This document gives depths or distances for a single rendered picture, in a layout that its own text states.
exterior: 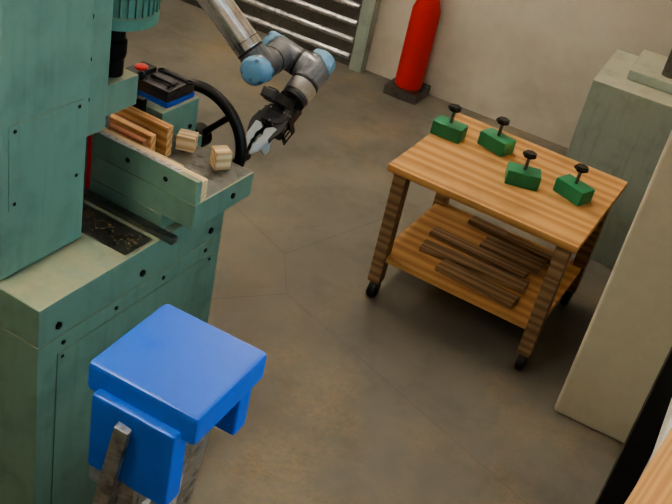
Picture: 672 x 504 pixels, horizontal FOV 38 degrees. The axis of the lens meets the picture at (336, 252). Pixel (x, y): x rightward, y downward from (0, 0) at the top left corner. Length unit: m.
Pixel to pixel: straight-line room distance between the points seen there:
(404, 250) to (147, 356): 2.22
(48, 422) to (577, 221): 1.76
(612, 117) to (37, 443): 2.48
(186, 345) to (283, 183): 2.75
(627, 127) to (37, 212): 2.45
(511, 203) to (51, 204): 1.61
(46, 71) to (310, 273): 1.86
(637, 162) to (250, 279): 1.52
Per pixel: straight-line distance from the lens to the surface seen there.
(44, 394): 1.99
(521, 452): 2.98
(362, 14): 5.01
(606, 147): 3.82
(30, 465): 2.12
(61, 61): 1.78
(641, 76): 3.84
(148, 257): 2.04
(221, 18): 2.47
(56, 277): 1.92
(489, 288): 3.25
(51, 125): 1.82
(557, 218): 3.08
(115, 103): 2.07
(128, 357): 1.19
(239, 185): 2.10
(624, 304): 2.91
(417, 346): 3.22
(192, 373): 1.18
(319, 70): 2.55
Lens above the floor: 1.94
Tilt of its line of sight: 33 degrees down
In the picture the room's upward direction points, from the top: 13 degrees clockwise
